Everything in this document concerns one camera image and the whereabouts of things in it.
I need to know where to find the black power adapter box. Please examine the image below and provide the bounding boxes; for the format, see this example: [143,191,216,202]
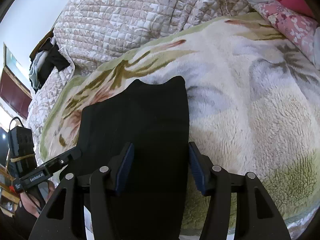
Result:
[8,117,37,178]

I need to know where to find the black pants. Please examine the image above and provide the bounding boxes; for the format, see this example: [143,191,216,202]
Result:
[58,75,190,240]

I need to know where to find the white quilted bedspread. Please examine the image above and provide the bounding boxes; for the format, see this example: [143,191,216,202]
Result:
[27,0,252,146]

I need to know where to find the person's left hand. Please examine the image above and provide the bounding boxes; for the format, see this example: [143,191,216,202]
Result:
[20,181,55,218]

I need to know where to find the floral fleece blanket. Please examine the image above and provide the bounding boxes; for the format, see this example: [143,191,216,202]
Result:
[36,13,319,239]

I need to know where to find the dark clothes pile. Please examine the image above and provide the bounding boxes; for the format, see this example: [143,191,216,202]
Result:
[29,37,70,93]

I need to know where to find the pink floral comforter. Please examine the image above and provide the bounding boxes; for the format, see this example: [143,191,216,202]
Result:
[247,0,319,69]

